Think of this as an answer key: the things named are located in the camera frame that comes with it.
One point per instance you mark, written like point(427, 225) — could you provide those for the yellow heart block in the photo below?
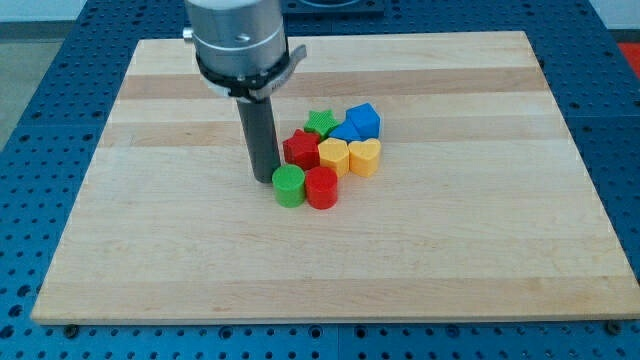
point(365, 156)

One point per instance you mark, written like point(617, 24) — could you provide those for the blue pentagon block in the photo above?
point(366, 120)

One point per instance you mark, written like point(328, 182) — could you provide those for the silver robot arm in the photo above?
point(243, 53)

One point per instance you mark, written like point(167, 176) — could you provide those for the blue triangle block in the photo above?
point(346, 131)

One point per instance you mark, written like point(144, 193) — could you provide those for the red cylinder block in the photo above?
point(321, 185)

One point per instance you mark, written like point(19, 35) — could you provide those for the green cylinder block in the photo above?
point(289, 185)

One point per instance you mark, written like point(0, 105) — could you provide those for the green star block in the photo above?
point(321, 123)

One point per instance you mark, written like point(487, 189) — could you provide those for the red star block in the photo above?
point(301, 149)

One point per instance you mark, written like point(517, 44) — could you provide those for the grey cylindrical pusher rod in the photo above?
point(257, 119)

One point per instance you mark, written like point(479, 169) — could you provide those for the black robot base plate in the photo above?
point(300, 7)

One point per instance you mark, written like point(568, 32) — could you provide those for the light wooden board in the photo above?
point(482, 209)

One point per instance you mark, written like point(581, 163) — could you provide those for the yellow hexagon block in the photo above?
point(334, 154)

